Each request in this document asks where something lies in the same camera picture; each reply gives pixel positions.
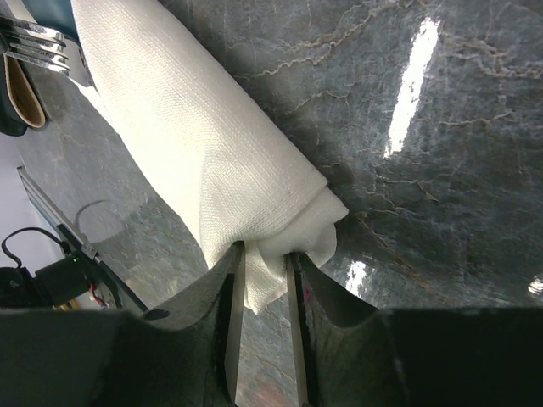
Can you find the white cloth napkin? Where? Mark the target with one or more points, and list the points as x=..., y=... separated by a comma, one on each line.
x=205, y=146

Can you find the silver metal fork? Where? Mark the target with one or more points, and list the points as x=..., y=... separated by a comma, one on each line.
x=34, y=44

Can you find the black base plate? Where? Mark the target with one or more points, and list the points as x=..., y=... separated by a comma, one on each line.
x=55, y=285

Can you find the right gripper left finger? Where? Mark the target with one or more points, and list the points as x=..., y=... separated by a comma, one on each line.
x=183, y=353

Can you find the black cloth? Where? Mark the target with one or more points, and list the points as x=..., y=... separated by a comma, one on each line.
x=31, y=98

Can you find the blue plastic spoon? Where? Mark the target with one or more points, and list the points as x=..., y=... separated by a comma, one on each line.
x=56, y=14

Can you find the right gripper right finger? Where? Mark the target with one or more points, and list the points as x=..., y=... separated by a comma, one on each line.
x=350, y=353

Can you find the aluminium frame rail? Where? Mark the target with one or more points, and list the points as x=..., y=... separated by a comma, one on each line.
x=55, y=217

